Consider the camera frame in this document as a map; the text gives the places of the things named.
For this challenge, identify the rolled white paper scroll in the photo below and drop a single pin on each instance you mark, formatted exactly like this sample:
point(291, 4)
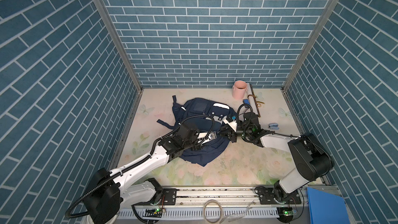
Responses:
point(253, 100)

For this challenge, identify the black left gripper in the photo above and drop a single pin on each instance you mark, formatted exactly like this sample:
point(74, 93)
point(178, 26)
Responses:
point(198, 147)

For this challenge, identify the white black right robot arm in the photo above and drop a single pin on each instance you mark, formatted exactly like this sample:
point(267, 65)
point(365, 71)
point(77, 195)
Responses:
point(310, 158)

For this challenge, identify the blue folder corner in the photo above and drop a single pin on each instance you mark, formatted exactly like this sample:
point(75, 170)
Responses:
point(325, 208)

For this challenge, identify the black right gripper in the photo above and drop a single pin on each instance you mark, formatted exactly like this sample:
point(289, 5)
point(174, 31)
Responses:
point(228, 131)

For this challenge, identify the navy blue student backpack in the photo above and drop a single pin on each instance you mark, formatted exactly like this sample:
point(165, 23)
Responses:
point(208, 115)

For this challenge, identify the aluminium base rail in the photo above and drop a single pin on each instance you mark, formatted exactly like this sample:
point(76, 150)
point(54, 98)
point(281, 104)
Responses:
point(221, 205)

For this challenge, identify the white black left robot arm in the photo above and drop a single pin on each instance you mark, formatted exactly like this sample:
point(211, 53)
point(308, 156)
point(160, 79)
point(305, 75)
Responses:
point(109, 191)

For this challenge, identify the pink metal bucket cup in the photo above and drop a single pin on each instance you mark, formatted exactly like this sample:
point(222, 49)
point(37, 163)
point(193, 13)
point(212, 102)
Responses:
point(239, 90)

